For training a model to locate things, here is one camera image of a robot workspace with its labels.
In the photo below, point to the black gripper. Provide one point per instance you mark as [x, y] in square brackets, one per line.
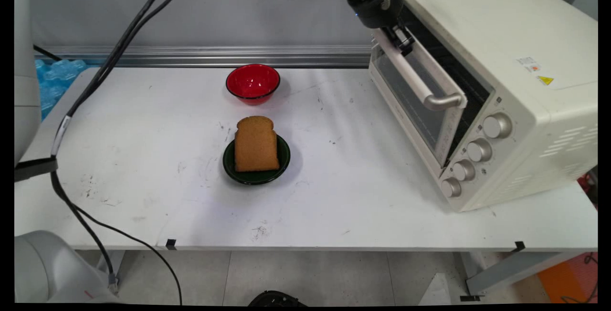
[374, 3]

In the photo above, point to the cream toaster oven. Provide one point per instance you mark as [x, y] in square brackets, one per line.
[520, 29]

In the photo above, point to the large silver oven knob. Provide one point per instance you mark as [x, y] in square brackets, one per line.
[497, 125]

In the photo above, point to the white label sticker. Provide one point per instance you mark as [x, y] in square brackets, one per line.
[529, 63]

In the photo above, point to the yellow warning sticker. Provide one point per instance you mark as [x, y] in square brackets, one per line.
[545, 80]

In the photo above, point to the red glossy bowl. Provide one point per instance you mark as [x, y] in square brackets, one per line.
[253, 82]

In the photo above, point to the brown toast slice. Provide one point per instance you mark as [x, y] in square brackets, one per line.
[255, 146]

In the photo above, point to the dark green round plate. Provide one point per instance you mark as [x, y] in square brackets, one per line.
[258, 177]

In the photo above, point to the red object behind oven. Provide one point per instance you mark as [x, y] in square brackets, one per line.
[588, 187]

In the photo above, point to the black tape marker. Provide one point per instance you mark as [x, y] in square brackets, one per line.
[171, 243]
[520, 245]

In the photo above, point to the grey metal table leg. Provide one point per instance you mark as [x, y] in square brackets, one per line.
[515, 270]
[114, 261]

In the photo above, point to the black floor tape strip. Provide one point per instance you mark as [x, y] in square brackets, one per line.
[470, 298]

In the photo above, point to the black round floor object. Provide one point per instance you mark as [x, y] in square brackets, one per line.
[277, 299]

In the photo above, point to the orange floor mat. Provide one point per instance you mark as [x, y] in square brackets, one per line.
[568, 280]

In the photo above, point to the blue bubble wrap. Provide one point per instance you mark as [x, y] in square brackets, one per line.
[57, 82]

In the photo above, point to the aluminium profile rail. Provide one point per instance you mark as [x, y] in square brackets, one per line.
[310, 56]

